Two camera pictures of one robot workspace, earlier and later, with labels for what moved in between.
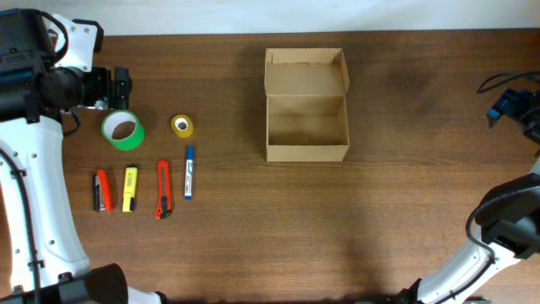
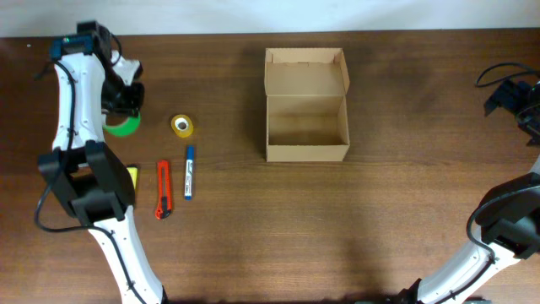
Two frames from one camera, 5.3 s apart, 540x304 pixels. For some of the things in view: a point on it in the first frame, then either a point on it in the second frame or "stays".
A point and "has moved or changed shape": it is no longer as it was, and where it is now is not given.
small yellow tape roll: (182, 125) stays
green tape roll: (123, 129) has moved or changed shape
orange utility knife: (164, 200) stays
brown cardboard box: (307, 116) stays
